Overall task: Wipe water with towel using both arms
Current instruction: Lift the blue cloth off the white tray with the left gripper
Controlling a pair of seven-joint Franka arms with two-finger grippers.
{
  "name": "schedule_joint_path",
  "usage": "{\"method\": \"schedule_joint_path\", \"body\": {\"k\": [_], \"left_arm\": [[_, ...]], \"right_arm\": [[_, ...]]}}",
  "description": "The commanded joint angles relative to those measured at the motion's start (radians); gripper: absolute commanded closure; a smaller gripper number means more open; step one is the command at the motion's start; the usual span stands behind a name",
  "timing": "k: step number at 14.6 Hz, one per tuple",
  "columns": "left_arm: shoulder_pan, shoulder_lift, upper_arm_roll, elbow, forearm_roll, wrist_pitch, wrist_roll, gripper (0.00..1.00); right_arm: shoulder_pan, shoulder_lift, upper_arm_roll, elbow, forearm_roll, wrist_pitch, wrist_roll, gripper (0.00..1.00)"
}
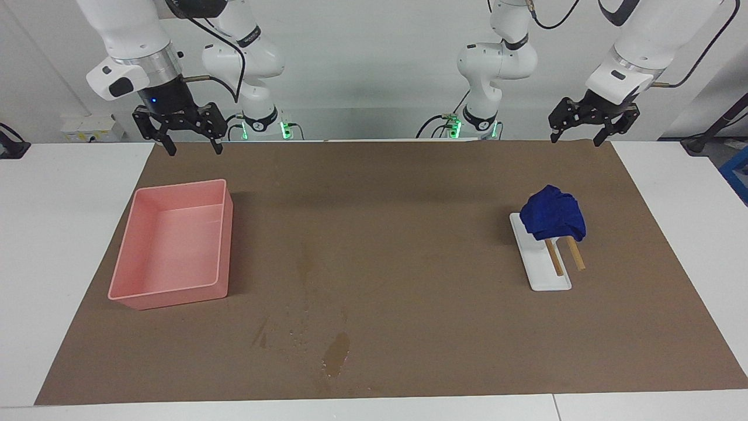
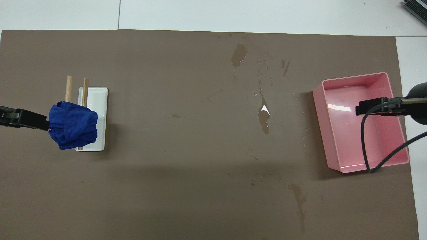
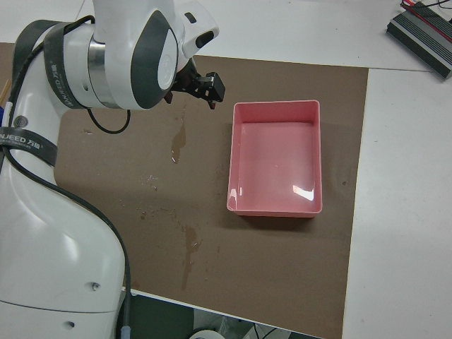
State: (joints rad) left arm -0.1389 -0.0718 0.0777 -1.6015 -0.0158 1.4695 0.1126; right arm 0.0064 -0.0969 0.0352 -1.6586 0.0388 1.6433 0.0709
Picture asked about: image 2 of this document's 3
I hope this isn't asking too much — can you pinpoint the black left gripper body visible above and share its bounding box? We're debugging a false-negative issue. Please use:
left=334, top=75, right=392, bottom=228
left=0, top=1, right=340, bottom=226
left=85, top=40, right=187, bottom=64
left=0, top=106, right=21, bottom=128

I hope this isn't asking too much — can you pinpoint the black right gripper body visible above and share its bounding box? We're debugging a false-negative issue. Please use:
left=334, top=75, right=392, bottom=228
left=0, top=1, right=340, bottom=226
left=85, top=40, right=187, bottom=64
left=380, top=97, right=406, bottom=117

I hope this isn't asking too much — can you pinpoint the blue cloth towel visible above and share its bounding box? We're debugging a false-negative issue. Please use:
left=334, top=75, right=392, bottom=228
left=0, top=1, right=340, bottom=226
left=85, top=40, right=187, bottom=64
left=48, top=101, right=98, bottom=150

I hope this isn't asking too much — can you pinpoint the white towel rack base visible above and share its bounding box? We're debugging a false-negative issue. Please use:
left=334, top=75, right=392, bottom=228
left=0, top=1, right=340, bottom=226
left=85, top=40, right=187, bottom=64
left=74, top=87, right=108, bottom=152

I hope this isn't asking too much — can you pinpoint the shiny water puddle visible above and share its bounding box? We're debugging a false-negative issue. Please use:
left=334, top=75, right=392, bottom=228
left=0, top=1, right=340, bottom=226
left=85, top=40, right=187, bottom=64
left=258, top=96, right=271, bottom=135

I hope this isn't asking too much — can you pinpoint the wet water patch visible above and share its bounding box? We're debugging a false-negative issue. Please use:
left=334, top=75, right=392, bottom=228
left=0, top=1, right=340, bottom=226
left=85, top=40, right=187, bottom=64
left=231, top=43, right=248, bottom=68

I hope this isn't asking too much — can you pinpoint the pink plastic bin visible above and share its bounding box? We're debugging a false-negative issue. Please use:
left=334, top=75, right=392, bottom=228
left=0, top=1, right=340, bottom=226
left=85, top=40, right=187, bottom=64
left=312, top=72, right=410, bottom=174

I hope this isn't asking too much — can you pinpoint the darker wooden rack rod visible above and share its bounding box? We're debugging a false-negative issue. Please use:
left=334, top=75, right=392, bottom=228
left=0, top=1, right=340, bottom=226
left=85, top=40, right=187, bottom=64
left=78, top=78, right=89, bottom=150

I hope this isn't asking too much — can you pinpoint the grey ribbed device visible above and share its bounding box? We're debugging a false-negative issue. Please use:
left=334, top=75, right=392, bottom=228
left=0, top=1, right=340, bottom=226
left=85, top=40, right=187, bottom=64
left=402, top=0, right=427, bottom=25

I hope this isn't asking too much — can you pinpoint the brown table mat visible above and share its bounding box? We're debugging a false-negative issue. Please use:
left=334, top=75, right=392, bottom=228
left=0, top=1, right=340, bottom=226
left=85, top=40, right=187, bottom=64
left=0, top=29, right=420, bottom=240

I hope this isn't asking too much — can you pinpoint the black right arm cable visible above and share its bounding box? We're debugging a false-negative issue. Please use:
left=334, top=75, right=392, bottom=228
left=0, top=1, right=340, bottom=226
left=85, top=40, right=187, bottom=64
left=361, top=97, right=427, bottom=173

